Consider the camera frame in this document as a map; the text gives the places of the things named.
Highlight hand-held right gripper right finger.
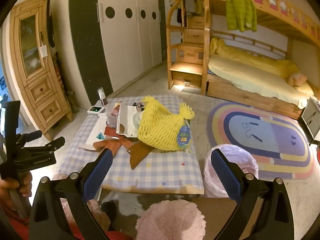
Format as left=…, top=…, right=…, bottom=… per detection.
left=210, top=148, right=295, bottom=240

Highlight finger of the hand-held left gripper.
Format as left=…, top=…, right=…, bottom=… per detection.
left=30, top=137, right=66, bottom=155
left=17, top=130, right=42, bottom=143

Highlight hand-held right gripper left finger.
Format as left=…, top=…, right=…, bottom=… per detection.
left=29, top=148, right=118, bottom=240

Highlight trash bin with white bag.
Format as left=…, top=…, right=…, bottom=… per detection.
left=203, top=144, right=259, bottom=198

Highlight brown cardboard piece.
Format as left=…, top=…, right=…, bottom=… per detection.
left=126, top=142, right=153, bottom=170

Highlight yellow foam net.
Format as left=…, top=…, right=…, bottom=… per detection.
left=137, top=95, right=195, bottom=153

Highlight person's left hand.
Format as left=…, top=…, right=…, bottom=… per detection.
left=0, top=170, right=33, bottom=199

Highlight orange plush toy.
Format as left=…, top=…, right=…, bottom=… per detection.
left=93, top=138, right=134, bottom=157

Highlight dark red packet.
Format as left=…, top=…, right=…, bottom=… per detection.
left=104, top=126, right=120, bottom=137

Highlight wooden cabinet with glass door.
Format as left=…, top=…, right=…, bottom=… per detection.
left=9, top=0, right=73, bottom=142

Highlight white device with green light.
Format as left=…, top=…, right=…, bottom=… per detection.
left=87, top=106, right=105, bottom=116

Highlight white striped paper bag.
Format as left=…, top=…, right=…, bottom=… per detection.
left=116, top=102, right=144, bottom=138

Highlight rainbow oval rug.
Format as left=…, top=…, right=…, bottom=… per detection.
left=206, top=102, right=316, bottom=180

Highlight checked table cloth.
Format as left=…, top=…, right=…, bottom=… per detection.
left=54, top=95, right=205, bottom=195

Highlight dark bottle with silver cap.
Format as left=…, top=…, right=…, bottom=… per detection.
left=97, top=87, right=108, bottom=106

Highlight pink fluffy cloth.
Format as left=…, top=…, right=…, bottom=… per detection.
left=136, top=200, right=204, bottom=240

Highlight wooden bunk bed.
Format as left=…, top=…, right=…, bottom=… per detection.
left=201, top=0, right=320, bottom=120

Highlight pale yellow bed sheet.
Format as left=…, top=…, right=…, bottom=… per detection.
left=207, top=54, right=315, bottom=109

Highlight small white cabinet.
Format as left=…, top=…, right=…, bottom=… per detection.
left=301, top=97, right=320, bottom=145

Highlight dark hanging cloth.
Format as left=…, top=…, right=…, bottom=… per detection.
left=49, top=15, right=55, bottom=48

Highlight beige plush toy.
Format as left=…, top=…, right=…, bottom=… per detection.
left=286, top=72, right=308, bottom=87

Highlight yellow duvet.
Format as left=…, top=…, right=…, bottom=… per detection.
left=209, top=37, right=299, bottom=78

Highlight white wardrobe with round holes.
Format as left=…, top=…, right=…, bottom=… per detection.
left=69, top=0, right=167, bottom=108

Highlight wooden stair drawers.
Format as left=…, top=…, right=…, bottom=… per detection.
left=166, top=0, right=210, bottom=90

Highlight green puffer jacket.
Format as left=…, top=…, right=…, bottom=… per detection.
left=225, top=0, right=258, bottom=33

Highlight grey garment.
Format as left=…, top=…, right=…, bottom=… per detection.
left=184, top=0, right=198, bottom=18

